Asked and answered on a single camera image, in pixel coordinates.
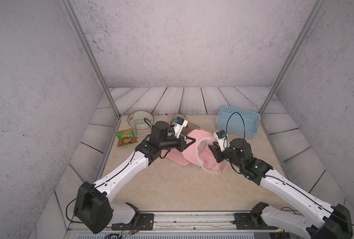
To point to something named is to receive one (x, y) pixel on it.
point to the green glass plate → (140, 114)
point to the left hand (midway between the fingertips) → (196, 141)
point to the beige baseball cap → (191, 127)
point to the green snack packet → (125, 137)
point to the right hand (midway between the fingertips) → (212, 144)
